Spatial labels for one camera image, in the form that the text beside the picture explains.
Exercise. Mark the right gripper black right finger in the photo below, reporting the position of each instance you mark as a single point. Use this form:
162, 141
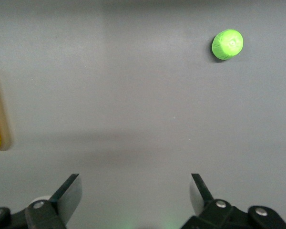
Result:
202, 195

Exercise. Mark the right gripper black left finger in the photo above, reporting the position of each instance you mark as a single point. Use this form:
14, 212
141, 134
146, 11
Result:
66, 198

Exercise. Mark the green toy apple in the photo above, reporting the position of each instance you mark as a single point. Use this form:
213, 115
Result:
227, 44

